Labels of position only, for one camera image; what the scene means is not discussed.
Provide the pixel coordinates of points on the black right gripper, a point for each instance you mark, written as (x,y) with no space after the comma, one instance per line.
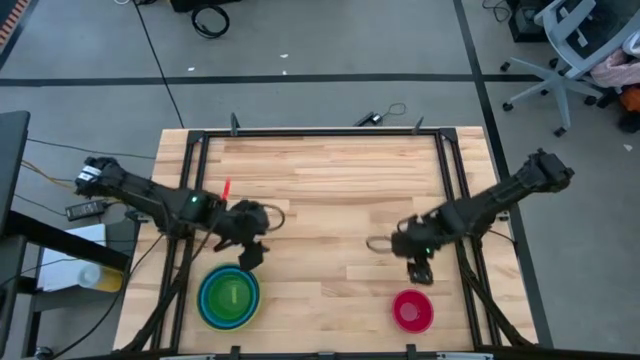
(412,240)

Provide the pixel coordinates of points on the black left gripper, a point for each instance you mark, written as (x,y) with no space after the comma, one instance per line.
(245,222)

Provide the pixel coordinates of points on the small green bowl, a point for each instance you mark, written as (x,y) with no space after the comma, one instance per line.
(229,296)

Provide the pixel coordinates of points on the medium teal blue bowl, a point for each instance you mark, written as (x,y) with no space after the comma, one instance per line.
(206,310)

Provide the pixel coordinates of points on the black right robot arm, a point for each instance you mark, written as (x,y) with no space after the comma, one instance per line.
(500,197)

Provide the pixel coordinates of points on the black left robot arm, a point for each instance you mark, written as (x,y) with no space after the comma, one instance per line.
(150,197)

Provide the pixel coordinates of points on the red bowl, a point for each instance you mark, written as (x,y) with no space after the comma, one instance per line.
(412,311)

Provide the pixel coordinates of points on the large green bowl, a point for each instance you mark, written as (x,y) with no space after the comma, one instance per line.
(199,300)

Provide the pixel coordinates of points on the small red strip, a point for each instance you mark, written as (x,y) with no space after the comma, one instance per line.
(226,190)

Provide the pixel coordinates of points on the bottle with yellow liquid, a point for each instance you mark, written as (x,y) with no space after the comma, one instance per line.
(100,278)

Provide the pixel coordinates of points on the black power adapter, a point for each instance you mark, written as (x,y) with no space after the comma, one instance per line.
(369,119)

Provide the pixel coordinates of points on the black power brick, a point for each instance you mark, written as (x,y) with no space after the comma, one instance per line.
(85,210)

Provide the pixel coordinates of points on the black desk bar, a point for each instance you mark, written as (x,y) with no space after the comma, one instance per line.
(65,240)

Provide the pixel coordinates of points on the white paper sheet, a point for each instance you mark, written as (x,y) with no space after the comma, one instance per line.
(62,272)

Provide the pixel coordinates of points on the grey office chair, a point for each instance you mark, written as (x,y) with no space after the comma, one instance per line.
(565,50)

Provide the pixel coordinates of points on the black box on floor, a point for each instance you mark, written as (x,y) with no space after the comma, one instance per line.
(525,22)

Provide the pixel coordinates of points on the orange object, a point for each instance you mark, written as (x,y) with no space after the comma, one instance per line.
(631,98)

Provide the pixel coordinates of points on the pink bag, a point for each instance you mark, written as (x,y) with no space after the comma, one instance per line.
(617,70)

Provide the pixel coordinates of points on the black aluminium table frame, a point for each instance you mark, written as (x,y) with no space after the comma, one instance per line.
(325,133)

